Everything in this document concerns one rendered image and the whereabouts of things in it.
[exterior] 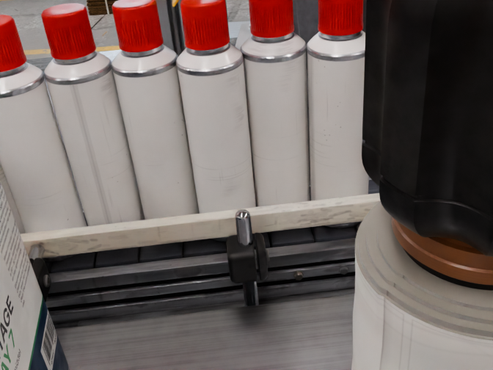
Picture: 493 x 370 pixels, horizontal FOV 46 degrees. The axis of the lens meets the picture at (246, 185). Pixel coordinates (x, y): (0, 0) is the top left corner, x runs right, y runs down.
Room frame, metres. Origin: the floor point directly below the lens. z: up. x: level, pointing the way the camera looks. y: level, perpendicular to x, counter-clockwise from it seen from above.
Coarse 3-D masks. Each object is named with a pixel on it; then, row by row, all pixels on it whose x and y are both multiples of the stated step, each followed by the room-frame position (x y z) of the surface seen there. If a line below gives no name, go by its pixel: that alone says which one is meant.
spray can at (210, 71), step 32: (192, 0) 0.43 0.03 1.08; (224, 0) 0.43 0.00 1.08; (192, 32) 0.42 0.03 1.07; (224, 32) 0.42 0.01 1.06; (192, 64) 0.41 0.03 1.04; (224, 64) 0.41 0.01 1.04; (192, 96) 0.41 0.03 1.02; (224, 96) 0.41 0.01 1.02; (192, 128) 0.41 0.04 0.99; (224, 128) 0.41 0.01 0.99; (192, 160) 0.42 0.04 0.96; (224, 160) 0.40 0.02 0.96; (224, 192) 0.40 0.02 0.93
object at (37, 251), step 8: (32, 248) 0.38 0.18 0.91; (40, 248) 0.38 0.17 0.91; (32, 256) 0.37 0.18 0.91; (40, 256) 0.38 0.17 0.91; (32, 264) 0.35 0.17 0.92; (40, 264) 0.35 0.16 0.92; (40, 272) 0.34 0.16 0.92; (40, 280) 0.34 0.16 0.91; (48, 280) 0.35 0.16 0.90; (40, 288) 0.34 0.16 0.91; (48, 288) 0.35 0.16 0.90
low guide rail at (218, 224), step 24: (192, 216) 0.40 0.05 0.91; (216, 216) 0.40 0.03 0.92; (264, 216) 0.39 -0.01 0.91; (288, 216) 0.39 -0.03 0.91; (312, 216) 0.39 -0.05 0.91; (336, 216) 0.40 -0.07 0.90; (360, 216) 0.40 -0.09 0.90; (24, 240) 0.39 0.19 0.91; (48, 240) 0.39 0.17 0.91; (72, 240) 0.39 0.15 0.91; (96, 240) 0.39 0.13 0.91; (120, 240) 0.39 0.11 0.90; (144, 240) 0.39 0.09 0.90; (168, 240) 0.39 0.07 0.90; (192, 240) 0.39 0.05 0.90
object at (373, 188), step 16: (368, 192) 0.46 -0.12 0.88; (208, 240) 0.41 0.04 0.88; (272, 240) 0.40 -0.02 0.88; (288, 240) 0.40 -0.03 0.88; (304, 240) 0.40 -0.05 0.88; (320, 240) 0.40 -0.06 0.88; (80, 256) 0.40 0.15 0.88; (96, 256) 0.41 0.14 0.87; (112, 256) 0.40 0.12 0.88; (128, 256) 0.40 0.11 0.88; (144, 256) 0.40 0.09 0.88; (160, 256) 0.39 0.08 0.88; (176, 256) 0.39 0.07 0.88; (192, 256) 0.39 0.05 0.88; (48, 272) 0.39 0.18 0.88
